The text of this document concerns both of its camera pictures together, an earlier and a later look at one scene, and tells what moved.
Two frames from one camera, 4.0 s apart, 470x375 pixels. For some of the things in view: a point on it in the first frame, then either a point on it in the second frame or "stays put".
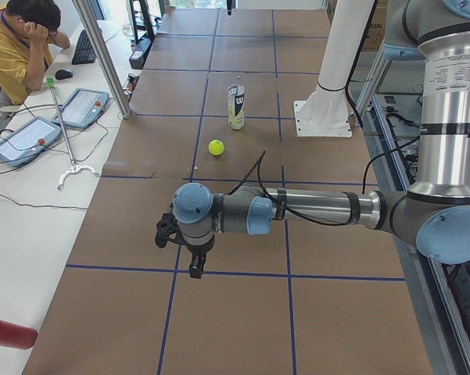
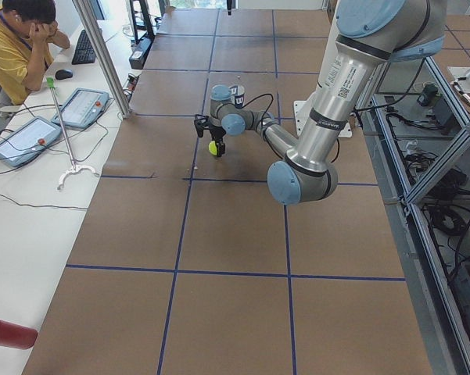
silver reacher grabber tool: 74,167 stays put
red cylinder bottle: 7,333 stays put
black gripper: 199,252 to 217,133
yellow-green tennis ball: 216,147 stays put
